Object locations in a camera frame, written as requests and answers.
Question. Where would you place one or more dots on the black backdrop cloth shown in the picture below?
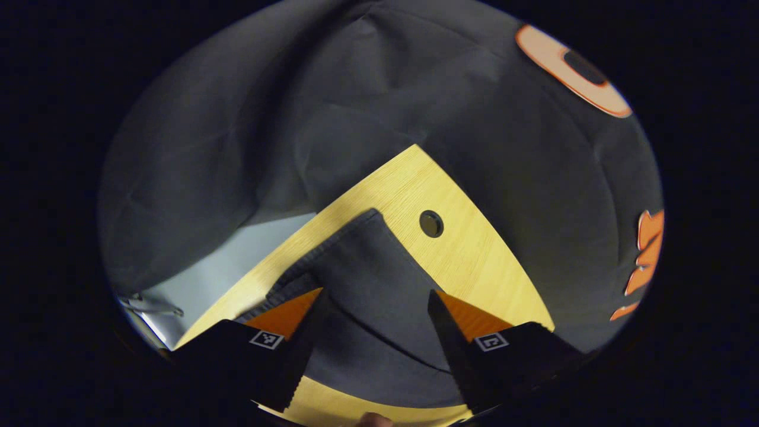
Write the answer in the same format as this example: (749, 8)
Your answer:
(296, 118)

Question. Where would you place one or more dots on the grey metal object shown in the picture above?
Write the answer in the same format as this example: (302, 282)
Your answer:
(151, 305)

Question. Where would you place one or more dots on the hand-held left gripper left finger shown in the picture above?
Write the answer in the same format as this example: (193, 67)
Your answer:
(302, 356)

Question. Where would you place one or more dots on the dark jeans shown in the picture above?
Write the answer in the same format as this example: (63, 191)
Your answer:
(367, 279)

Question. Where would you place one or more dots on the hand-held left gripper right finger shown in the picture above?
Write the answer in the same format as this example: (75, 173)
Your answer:
(456, 356)

